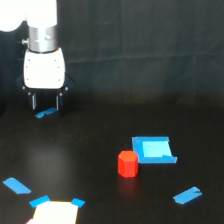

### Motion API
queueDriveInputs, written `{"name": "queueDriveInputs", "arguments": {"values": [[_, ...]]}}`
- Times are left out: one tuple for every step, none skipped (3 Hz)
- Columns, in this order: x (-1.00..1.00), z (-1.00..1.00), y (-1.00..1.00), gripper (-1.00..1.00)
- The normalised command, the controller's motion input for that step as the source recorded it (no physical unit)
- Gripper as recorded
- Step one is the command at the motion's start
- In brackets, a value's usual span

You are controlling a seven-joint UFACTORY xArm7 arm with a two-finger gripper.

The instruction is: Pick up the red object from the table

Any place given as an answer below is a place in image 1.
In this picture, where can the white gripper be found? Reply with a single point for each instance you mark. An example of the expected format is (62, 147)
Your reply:
(45, 71)

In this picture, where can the red hexagonal block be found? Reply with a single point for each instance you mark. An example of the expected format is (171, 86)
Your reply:
(128, 164)

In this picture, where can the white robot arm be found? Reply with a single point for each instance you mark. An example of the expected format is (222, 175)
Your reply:
(41, 19)

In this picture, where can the blue tape strip back left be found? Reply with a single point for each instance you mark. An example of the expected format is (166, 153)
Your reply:
(46, 112)

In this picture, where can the blue tape strip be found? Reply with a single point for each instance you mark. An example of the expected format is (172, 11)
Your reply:
(46, 112)
(16, 186)
(187, 195)

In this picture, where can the blue tape strip front left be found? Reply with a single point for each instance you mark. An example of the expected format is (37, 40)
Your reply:
(16, 186)

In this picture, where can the blue tape on card left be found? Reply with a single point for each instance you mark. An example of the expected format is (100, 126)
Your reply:
(39, 201)

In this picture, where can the blue tape on card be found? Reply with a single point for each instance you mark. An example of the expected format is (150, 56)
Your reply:
(78, 202)
(39, 201)

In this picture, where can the blue tape on card right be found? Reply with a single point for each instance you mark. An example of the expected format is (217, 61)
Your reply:
(78, 202)

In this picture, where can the blue taped square marker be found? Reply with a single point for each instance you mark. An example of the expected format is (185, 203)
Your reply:
(153, 150)

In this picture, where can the cream paper card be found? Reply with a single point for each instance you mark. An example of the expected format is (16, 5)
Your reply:
(53, 212)

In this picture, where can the blue tape strip front right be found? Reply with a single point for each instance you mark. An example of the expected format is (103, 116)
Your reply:
(187, 195)

